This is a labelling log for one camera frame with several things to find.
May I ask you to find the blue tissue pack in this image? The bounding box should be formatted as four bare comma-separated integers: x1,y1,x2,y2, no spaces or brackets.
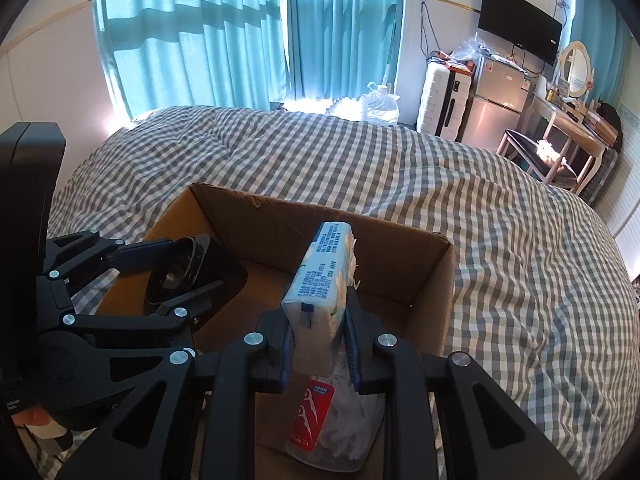
281,221,357,377

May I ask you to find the clear floss pick jar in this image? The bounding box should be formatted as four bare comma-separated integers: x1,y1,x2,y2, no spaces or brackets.
284,352,384,474

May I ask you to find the brown cardboard box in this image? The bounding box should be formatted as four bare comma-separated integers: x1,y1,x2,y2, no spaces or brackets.
94,181,459,480

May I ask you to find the person's left hand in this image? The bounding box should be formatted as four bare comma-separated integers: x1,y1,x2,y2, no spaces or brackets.
12,405,67,440

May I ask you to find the checkered grey bed quilt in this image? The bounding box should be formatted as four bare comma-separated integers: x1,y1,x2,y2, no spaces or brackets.
48,106,639,479

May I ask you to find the large teal window curtain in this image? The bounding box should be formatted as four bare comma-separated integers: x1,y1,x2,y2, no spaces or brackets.
92,0,288,118

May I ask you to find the white sliding wardrobe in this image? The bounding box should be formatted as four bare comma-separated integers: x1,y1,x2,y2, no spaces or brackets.
596,104,640,281

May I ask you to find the black cushioned stool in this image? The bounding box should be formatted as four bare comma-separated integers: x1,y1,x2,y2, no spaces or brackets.
497,129,578,190

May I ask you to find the clear water jug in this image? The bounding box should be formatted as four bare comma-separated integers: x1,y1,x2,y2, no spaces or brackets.
360,81,399,126

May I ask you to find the white dressing table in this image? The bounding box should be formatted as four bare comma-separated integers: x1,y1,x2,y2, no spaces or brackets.
532,96,606,195

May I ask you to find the white suitcase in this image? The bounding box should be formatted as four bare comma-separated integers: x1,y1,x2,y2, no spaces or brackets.
416,58,472,141

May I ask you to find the middle teal curtain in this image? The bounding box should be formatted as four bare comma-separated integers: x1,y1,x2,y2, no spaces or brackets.
286,0,404,100

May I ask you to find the black bag on table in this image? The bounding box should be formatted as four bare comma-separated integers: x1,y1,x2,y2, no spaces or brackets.
597,101,624,153

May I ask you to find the silver mini fridge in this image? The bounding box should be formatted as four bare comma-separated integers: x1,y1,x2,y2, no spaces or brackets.
460,55,530,152

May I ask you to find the white oval vanity mirror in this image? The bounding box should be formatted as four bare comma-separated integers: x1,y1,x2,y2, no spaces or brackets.
558,40,594,99

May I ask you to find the right teal curtain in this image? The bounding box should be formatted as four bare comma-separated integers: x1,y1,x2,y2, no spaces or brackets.
570,0,631,107

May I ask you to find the black wall television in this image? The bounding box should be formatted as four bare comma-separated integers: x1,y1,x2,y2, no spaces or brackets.
478,0,563,65

